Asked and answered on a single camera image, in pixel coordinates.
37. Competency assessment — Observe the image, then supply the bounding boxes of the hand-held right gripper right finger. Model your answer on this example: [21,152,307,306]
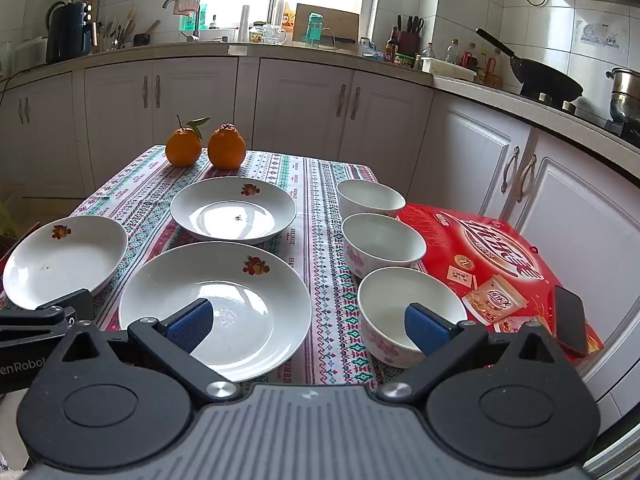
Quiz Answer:
[376,303,581,403]

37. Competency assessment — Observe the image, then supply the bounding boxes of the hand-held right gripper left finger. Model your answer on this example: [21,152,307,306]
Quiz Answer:
[50,298,240,403]

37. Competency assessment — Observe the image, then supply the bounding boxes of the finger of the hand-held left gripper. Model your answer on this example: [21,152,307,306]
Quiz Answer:
[0,289,94,333]

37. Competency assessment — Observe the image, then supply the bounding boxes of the white bowl with pink flowers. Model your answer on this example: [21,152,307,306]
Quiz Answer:
[336,179,406,219]
[342,213,427,280]
[357,266,468,368]

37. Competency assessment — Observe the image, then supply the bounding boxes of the white plate with fruit print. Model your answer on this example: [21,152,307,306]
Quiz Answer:
[2,216,129,311]
[118,241,313,383]
[170,176,298,246]

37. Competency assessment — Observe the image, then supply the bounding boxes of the flat red gift box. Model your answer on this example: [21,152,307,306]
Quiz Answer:
[396,203,604,361]

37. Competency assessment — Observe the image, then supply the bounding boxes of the patterned red green tablecloth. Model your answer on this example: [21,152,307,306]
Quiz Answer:
[0,145,431,396]

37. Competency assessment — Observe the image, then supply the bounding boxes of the black smartphone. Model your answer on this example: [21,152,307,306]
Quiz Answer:
[552,285,588,358]

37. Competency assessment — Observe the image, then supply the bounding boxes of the orange with stem and leaf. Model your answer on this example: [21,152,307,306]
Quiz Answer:
[165,115,212,167]

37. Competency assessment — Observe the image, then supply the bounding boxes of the orange without leaf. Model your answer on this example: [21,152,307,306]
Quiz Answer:
[207,123,247,169]

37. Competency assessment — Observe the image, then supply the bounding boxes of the white plastic tray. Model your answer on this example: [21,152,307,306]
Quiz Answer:
[421,56,477,81]

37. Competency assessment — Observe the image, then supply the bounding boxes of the dark blue air fryer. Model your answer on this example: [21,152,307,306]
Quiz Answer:
[46,1,93,64]

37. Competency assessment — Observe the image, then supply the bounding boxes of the gas stove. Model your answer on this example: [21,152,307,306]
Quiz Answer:
[520,87,640,138]

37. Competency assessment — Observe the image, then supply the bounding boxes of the utensil holder with utensils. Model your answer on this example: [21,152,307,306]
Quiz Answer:
[99,7,140,52]

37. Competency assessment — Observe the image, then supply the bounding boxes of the black wok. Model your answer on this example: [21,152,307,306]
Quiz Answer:
[475,28,584,103]

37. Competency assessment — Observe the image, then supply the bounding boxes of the black knife block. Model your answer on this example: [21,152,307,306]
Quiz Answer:
[397,15,425,57]

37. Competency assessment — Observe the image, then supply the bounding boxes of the beige kitchen countertop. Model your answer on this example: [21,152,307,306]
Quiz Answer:
[0,40,640,153]

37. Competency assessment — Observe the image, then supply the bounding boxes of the green dish soap bottle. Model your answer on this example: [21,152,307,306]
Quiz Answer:
[180,0,206,32]

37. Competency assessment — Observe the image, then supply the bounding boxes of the chrome kitchen faucet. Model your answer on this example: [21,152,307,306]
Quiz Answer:
[162,0,202,42]

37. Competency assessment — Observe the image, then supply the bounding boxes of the steel pot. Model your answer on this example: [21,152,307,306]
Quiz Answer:
[606,67,640,123]

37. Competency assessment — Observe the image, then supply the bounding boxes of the wooden cutting board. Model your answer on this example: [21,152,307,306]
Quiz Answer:
[292,3,360,46]

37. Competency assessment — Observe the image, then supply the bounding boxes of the grey wall decal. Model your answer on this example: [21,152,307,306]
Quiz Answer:
[575,22,628,56]

